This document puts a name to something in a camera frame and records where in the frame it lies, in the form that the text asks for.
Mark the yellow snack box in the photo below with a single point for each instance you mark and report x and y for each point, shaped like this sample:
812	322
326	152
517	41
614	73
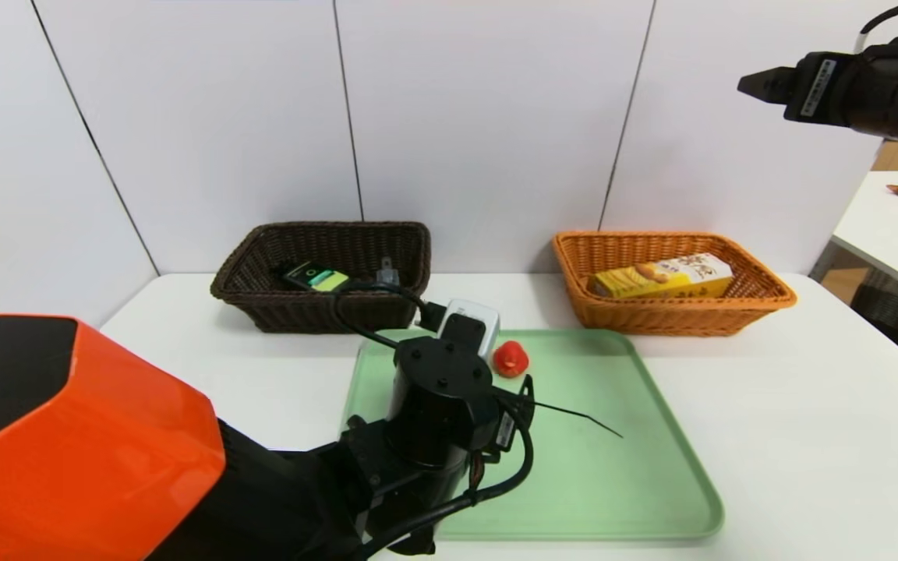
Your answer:
663	279

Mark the black facial cleanser bottle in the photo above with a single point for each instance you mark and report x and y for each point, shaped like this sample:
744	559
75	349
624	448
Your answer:
316	278

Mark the dark brown wicker basket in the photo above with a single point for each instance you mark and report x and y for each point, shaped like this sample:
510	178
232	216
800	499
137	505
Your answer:
316	308

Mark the red rubber duck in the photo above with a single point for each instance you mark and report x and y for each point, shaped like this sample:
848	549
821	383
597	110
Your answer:
511	360

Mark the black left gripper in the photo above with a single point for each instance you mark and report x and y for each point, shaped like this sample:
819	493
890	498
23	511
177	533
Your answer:
507	429

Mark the grey transparent pencil lead case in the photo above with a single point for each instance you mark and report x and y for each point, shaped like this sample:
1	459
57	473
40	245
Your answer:
387	271

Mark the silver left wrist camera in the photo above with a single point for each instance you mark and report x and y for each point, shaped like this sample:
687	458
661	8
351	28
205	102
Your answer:
476	321

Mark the orange wicker basket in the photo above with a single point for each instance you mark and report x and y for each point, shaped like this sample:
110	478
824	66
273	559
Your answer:
691	315

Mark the light green plastic tray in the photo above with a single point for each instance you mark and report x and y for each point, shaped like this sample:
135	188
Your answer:
613	467

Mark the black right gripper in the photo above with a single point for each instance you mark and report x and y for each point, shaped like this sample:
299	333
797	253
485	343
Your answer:
815	87

